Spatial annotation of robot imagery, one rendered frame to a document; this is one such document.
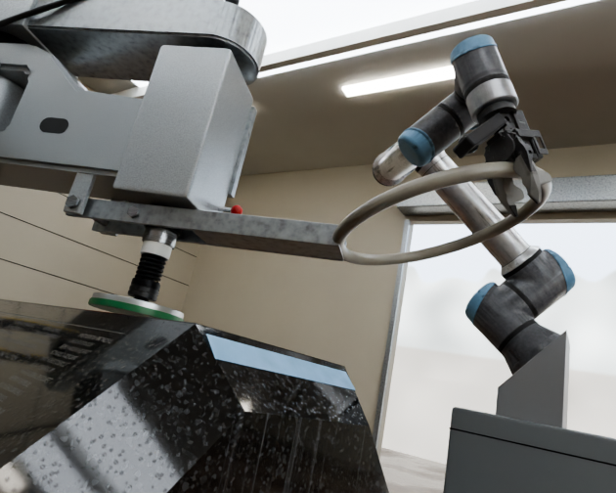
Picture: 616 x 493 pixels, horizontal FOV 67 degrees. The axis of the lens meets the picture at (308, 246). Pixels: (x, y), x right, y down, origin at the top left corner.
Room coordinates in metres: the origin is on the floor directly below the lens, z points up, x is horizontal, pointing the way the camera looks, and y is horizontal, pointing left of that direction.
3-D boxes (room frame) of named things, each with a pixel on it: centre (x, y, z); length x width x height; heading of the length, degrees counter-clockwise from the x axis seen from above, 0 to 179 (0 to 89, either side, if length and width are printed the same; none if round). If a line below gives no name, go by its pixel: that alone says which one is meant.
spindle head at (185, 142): (1.15, 0.44, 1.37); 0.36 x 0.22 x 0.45; 77
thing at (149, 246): (1.13, 0.37, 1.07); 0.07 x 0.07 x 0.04
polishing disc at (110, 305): (1.13, 0.37, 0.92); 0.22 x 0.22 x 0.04
